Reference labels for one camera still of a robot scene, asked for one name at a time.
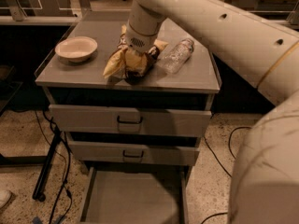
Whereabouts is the clear plastic bottle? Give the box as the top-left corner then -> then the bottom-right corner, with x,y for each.
162,38 -> 194,74

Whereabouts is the white bowl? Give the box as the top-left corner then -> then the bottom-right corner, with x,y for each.
55,36 -> 98,63

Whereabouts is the grey bottom drawer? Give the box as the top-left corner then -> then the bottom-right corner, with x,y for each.
78,165 -> 189,224

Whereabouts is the brown chip bag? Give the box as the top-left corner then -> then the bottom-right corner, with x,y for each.
103,24 -> 168,79

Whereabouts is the grey drawer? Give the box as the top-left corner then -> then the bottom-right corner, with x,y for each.
67,133 -> 199,166
50,105 -> 211,137
78,165 -> 189,224

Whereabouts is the white shoe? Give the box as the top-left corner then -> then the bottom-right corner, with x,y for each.
0,189 -> 12,208

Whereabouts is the grey middle drawer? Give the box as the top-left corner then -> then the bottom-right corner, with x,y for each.
67,133 -> 199,166

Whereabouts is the black cable bundle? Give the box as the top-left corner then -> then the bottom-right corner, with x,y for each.
33,110 -> 73,224

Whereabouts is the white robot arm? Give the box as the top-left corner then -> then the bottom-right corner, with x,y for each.
127,0 -> 299,224

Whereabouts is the black floor cable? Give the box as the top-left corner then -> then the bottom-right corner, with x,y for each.
199,126 -> 253,224

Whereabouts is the grey top drawer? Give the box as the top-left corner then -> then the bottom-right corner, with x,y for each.
50,105 -> 211,137

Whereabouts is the black table leg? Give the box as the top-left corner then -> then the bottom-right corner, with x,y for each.
32,128 -> 60,202

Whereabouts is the grey drawer cabinet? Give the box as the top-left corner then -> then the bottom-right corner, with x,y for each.
34,10 -> 222,173

